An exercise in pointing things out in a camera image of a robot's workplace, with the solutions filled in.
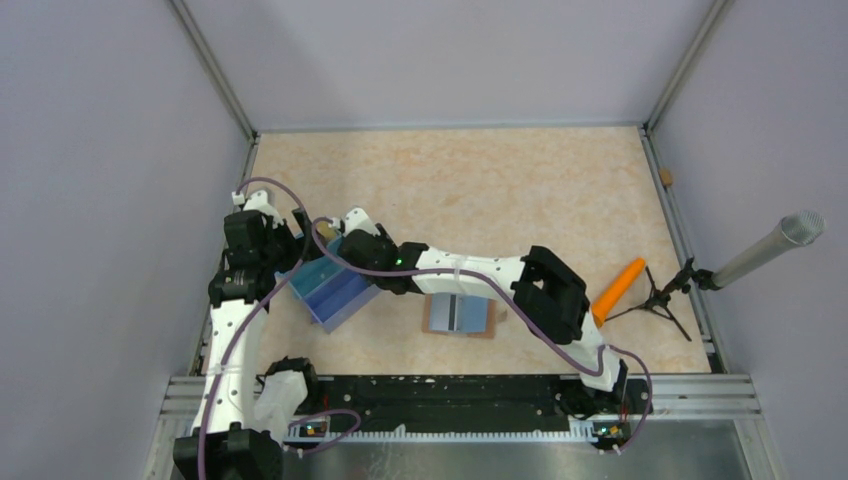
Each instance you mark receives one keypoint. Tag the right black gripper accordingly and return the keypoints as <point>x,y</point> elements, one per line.
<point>380,236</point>

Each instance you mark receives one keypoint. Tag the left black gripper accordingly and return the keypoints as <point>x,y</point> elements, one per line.
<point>281,229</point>

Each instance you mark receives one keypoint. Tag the light blue card box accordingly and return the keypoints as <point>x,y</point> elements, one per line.
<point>317,279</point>

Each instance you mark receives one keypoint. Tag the purple blue card box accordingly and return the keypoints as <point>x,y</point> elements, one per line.
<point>335,301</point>

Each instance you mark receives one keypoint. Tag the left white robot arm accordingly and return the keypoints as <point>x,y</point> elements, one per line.
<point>226,440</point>

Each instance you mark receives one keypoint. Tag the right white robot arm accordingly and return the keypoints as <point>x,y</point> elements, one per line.
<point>538,286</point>

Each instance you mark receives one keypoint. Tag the yellow credit card stack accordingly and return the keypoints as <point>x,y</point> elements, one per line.
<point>326,231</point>

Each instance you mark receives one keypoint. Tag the orange carrot toy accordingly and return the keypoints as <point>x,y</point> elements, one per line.
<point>609,298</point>

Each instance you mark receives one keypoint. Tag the black microphone tripod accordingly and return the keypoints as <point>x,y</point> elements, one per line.
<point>658,300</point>

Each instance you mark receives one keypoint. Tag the small tan block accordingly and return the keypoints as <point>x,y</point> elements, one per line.
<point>666,177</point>

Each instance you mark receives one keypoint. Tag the silver microphone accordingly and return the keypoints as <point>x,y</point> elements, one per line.
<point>793,231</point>

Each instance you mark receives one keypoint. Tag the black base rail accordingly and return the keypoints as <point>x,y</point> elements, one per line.
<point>469,404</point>

